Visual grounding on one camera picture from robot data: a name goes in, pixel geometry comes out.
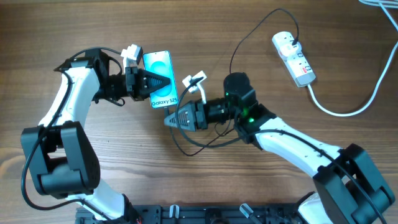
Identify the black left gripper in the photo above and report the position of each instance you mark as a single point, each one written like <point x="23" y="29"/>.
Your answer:
<point x="137" y="83"/>

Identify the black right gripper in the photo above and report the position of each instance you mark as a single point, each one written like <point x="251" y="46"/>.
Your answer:
<point x="197" y="116"/>

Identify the Galaxy smartphone cyan screen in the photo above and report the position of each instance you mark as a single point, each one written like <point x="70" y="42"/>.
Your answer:
<point x="160" y="63"/>

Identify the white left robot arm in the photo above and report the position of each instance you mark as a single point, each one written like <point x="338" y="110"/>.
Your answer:
<point x="58" y="154"/>

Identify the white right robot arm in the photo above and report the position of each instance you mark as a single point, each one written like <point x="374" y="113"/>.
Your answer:
<point x="349" y="186"/>

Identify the white charger plug adapter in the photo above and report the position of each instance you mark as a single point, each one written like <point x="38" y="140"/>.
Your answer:
<point x="288" y="49"/>

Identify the white power strip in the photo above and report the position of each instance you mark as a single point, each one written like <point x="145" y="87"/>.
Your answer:
<point x="297" y="65"/>

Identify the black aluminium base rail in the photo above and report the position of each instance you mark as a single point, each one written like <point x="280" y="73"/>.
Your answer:
<point x="278" y="213"/>

